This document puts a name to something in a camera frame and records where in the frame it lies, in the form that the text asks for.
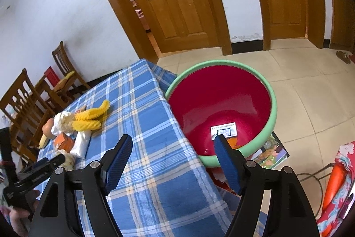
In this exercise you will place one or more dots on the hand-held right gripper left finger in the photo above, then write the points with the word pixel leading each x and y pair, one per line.
pixel 119 162

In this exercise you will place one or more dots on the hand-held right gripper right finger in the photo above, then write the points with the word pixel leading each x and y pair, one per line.
pixel 226 164

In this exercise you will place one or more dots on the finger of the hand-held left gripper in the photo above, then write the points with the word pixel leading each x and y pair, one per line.
pixel 52 161

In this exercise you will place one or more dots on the small orange box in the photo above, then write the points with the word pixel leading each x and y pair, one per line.
pixel 65 142

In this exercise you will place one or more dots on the red basin with green rim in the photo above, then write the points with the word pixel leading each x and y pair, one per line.
pixel 222 92

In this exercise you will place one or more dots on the person's left hand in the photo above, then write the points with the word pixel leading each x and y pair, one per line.
pixel 18 219

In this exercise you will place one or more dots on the crumpled beige paper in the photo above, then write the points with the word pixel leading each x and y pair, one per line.
pixel 69 160

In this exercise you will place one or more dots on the orange wrapper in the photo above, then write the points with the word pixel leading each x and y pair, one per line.
pixel 233 143

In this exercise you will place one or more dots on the white packet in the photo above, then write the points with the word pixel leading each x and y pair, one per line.
pixel 80 144

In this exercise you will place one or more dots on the round orange fruit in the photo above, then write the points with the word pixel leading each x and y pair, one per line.
pixel 47 128

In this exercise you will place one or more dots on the crumpled white tissue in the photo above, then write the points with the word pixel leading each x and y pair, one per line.
pixel 62 120

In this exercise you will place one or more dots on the colourful picture book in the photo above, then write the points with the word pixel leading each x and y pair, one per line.
pixel 273 153

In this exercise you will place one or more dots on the blue plaid tablecloth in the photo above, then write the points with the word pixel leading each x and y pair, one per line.
pixel 144 114

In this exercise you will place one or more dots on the wooden chair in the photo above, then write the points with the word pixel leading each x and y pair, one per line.
pixel 62 56
pixel 47 92
pixel 19 103

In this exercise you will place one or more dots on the yellow seat cushion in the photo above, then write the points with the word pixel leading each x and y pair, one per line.
pixel 65 81

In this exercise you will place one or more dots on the red stool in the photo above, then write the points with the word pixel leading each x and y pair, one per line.
pixel 51 74

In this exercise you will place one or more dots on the floral printed blanket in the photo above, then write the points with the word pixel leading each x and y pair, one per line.
pixel 345 153

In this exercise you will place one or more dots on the brown slipper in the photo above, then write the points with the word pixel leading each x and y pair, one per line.
pixel 344 56

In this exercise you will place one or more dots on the low wooden wall panel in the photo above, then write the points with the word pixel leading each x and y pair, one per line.
pixel 342 20

